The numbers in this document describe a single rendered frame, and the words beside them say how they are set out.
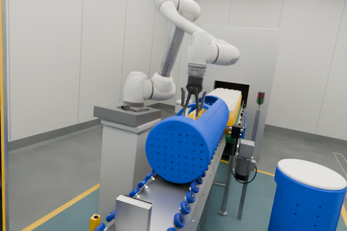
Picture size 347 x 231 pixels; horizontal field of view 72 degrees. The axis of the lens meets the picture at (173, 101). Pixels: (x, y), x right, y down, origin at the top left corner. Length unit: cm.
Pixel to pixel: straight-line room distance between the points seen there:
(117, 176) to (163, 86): 73
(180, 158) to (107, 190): 103
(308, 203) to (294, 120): 501
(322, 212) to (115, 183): 128
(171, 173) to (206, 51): 57
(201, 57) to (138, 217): 73
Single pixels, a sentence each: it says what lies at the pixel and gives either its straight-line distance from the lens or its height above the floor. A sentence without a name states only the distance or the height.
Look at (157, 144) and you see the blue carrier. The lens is 105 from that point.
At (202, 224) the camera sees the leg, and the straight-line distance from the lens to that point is 224.
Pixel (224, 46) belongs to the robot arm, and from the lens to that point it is 124.
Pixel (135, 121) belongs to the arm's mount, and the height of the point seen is 104.
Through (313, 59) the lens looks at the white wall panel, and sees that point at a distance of 607.
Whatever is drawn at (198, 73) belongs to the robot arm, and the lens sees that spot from 115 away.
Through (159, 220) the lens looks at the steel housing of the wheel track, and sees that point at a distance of 92.
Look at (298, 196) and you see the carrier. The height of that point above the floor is 96.
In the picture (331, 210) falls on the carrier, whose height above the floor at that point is 94.
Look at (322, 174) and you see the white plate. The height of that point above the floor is 104.
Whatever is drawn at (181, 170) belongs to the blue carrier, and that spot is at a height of 102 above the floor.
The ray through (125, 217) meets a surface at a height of 104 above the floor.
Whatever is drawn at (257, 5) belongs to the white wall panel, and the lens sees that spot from 625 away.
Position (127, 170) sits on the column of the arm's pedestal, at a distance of 178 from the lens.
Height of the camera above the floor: 148
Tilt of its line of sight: 10 degrees down
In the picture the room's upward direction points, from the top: 6 degrees clockwise
